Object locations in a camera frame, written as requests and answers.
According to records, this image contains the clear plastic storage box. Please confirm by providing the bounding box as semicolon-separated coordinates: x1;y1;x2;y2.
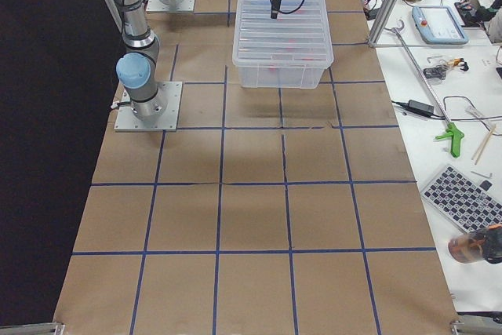
234;60;332;89

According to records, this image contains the long metal reacher grabber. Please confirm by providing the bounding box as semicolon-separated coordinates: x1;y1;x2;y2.
384;18;464;158

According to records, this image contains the small allen key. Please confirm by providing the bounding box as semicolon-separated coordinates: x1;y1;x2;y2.
471;171;493;180

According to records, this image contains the checkered calibration board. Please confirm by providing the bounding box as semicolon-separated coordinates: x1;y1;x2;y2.
421;165;501;233

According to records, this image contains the black power adapter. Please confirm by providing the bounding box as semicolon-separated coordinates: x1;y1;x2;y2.
407;100;435;118

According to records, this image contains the amber plastic bottle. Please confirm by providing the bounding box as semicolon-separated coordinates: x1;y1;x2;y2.
448;224;501;264

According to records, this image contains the wooden chopsticks pair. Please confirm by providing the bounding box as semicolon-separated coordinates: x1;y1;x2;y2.
471;125;497;165

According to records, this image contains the clear plastic box lid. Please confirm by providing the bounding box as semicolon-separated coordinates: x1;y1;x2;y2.
232;0;333;69

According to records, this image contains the teach pendant with screen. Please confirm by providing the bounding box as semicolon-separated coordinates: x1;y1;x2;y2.
412;5;469;45

